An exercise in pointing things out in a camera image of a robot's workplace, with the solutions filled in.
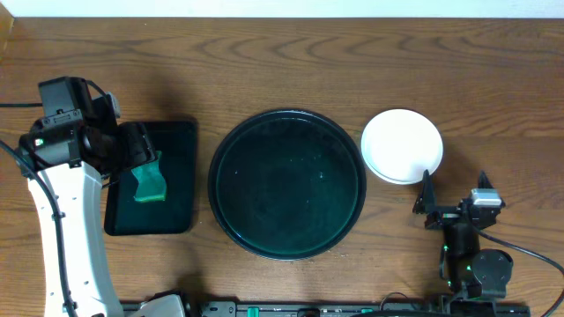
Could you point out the round black serving tray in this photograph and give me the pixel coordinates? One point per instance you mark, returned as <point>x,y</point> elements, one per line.
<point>287,184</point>

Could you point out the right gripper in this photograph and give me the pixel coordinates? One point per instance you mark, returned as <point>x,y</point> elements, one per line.
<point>426,204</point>

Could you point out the rectangular black sponge tray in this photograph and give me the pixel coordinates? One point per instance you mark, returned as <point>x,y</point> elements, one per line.
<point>124,216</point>

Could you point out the green sponge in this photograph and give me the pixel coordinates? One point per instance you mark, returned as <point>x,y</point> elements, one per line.
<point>151,184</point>

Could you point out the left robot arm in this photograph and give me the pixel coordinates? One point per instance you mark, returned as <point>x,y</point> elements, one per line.
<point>66,155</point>

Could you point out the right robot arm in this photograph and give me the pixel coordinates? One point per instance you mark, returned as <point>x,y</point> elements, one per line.
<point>470,271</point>

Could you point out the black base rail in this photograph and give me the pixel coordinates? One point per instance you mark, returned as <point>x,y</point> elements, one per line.
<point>308,309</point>

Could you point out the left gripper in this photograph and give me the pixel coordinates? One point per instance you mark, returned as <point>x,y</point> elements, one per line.
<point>142,147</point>

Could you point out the white plate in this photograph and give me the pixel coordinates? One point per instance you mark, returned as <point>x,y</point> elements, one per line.
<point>399,145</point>

